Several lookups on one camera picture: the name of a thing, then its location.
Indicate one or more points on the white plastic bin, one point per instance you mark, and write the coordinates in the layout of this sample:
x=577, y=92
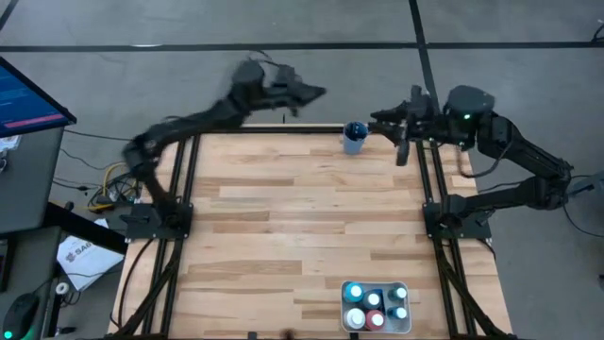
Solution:
x=407, y=303

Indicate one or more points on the black computer mouse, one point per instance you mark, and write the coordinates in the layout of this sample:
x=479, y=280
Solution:
x=21, y=314

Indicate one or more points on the blue plastic cup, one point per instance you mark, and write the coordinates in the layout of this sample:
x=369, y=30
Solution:
x=354, y=139

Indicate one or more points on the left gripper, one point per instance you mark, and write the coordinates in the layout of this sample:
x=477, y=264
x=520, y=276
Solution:
x=283, y=85

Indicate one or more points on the black aluminium table frame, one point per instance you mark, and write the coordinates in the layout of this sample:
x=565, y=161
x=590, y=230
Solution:
x=307, y=129

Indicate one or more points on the black desk beam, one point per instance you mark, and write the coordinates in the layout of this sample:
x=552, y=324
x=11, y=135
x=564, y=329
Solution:
x=85, y=229

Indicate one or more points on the monitor with blue screen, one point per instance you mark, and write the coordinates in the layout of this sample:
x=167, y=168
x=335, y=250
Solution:
x=23, y=99

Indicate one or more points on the white printed paper sheet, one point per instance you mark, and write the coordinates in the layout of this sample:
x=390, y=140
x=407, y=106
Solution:
x=89, y=264

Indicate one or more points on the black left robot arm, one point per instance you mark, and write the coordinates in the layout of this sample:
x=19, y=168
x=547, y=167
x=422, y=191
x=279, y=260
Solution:
x=198, y=120

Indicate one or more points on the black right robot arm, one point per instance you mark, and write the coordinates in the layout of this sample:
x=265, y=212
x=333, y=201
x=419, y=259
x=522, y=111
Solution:
x=509, y=141

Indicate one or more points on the small dark green paint bottle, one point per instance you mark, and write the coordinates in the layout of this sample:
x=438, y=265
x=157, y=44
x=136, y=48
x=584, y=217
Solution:
x=398, y=294

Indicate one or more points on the teal paint bottle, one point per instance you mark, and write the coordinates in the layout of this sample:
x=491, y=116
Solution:
x=353, y=293

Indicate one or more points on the small blue paint bottle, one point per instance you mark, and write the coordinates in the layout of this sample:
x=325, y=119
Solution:
x=397, y=313

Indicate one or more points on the white tape roll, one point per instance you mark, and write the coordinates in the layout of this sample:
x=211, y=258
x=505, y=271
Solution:
x=57, y=288

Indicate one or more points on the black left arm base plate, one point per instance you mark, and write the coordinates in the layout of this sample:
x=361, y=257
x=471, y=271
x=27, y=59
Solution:
x=141, y=231

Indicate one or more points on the dark grey paint bottle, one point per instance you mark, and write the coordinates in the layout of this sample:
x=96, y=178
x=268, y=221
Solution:
x=372, y=300

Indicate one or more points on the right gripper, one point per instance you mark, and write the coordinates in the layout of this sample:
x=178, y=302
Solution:
x=420, y=120

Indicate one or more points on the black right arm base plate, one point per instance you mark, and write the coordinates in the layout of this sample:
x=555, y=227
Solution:
x=476, y=231

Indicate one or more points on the white paint bottle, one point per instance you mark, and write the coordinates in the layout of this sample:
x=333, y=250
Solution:
x=355, y=319

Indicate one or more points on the red paint bottle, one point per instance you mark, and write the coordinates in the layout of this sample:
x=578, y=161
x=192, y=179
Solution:
x=375, y=321

